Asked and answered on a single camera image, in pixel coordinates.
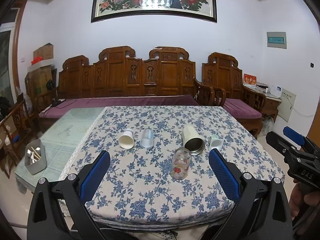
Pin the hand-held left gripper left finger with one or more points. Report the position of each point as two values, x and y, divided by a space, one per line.
96 172

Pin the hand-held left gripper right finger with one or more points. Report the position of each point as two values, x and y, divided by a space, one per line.
222 177

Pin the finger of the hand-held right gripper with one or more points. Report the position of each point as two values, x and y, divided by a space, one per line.
293 133
277 141

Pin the small white green cup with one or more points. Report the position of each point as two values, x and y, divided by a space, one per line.
215 142

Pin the glass cup with red print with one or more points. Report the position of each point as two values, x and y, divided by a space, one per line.
180 165

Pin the white paper cup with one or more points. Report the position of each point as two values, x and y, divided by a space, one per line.
127 140

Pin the cream steel tumbler cup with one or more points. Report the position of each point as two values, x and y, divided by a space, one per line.
191 136

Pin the clear plastic cup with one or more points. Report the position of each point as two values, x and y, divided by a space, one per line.
147 139

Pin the person's right hand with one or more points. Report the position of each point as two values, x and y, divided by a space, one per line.
296 200

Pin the wooden side table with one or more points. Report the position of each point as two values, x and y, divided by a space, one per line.
271 105

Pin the white box device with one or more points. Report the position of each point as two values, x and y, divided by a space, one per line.
277 90

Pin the green top coffee table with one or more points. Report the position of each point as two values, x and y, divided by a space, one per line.
72 130

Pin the short purple seat cushion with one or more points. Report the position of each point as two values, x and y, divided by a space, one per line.
241 107

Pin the blue floral tablecloth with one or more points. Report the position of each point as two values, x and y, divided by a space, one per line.
150 195

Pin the grey cutlery container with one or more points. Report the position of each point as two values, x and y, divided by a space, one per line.
37 166

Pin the wooden chopstick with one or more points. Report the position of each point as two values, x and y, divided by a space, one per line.
33 155
37 152

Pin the red desk calendar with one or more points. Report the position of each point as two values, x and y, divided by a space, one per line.
250 80

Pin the metal spoon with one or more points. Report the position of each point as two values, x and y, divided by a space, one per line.
29 153

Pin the long purple seat cushion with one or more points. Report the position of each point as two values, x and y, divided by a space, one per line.
120 103

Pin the white power strip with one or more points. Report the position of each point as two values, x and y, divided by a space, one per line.
46 109

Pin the carved wooden armchair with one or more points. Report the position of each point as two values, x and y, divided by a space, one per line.
225 75

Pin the wooden side chair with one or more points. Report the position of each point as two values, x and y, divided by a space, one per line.
15 125

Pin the carved wooden sofa bench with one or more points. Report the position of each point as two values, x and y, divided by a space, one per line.
120 80

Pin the black desk fan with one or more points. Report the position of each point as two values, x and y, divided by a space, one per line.
51 85

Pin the large cardboard box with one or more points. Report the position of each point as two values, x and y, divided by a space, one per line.
40 82

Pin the red plastic item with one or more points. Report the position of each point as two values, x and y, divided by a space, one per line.
37 60

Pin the small cardboard box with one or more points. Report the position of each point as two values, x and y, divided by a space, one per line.
44 51

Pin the white wall panel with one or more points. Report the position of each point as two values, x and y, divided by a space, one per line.
286 105

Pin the wall electrical box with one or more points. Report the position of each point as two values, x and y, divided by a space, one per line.
276 40

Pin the wooden door frame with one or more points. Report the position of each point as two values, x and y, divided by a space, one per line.
18 55

